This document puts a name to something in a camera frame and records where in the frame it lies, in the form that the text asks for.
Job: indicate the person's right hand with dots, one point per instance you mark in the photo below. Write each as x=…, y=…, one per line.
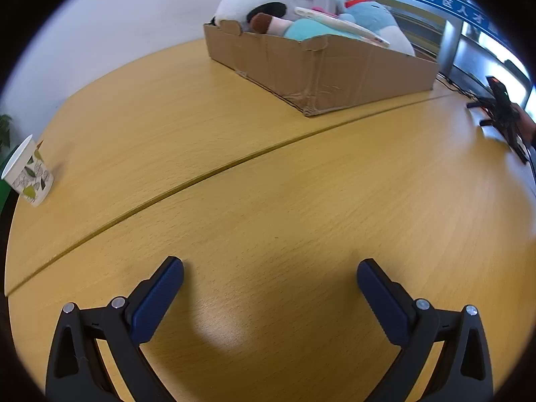
x=526, y=123

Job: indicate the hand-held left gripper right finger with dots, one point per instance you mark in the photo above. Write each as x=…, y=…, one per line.
x=385, y=305

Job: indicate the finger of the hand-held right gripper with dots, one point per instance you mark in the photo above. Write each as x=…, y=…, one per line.
x=488, y=122
x=481, y=103

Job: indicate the pink plush toy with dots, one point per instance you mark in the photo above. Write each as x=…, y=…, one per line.
x=320, y=9

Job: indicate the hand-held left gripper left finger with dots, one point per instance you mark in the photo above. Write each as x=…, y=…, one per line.
x=155, y=301

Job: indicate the cardboard box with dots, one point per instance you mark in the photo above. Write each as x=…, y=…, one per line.
x=335, y=79

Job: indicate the white phone bumper case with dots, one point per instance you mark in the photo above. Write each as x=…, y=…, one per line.
x=360, y=30

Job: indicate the light blue plush toy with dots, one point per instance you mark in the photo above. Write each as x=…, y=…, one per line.
x=377, y=16

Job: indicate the leaf print paper cup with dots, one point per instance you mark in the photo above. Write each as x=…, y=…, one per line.
x=29, y=176

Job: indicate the teal plush toy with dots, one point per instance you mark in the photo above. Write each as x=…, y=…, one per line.
x=310, y=31

